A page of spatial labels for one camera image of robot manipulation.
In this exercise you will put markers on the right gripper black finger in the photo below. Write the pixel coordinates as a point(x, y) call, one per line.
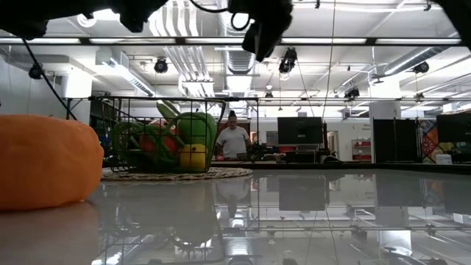
point(266, 44)
point(251, 38)

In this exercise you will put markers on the pink dragon fruit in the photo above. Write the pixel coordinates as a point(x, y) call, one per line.
point(165, 109)

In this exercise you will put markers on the green apple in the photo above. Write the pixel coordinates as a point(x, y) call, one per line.
point(198, 129)

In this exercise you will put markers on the yellow lemon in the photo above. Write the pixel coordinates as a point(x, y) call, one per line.
point(193, 156)

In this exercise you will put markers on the red apple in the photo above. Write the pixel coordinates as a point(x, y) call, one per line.
point(151, 143)

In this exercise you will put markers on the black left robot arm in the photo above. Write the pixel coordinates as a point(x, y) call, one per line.
point(22, 18)

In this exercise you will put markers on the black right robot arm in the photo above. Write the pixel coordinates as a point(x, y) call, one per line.
point(460, 14)

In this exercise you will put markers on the round wicker basket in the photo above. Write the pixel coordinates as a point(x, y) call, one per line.
point(228, 172)

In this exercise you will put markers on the black ceiling spotlight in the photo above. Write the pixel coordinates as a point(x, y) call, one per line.
point(421, 67)
point(35, 71)
point(288, 60)
point(160, 65)
point(352, 92)

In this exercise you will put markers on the black monitor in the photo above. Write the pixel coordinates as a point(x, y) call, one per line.
point(300, 130)
point(454, 129)

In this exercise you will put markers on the person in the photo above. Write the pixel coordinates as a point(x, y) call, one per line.
point(233, 141)

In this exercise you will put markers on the shelf with red bins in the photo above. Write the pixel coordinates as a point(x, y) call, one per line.
point(360, 145)

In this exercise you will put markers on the black partition panel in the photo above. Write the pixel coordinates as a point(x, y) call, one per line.
point(395, 140)

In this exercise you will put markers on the orange tangerine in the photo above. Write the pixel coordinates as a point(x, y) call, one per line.
point(44, 162)

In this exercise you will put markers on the silver ceiling duct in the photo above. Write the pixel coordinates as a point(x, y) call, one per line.
point(239, 60)
point(404, 62)

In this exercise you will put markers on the black horizontal rail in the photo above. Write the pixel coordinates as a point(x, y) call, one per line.
point(312, 99)

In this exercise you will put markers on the black overhead light rail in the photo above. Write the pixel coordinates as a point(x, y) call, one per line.
point(371, 41)

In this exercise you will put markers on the black aluminium table frame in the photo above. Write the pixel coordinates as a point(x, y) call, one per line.
point(331, 166)

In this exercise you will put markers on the colourful wall poster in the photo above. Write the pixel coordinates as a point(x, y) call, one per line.
point(428, 143)

